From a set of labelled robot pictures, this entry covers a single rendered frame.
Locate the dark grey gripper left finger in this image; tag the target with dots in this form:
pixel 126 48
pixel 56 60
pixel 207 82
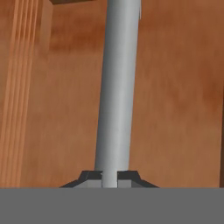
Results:
pixel 87 178

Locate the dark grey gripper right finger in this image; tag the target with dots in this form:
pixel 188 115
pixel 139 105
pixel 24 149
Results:
pixel 131 178

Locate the brown wooden drawer front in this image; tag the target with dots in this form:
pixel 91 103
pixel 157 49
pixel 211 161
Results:
pixel 178 96

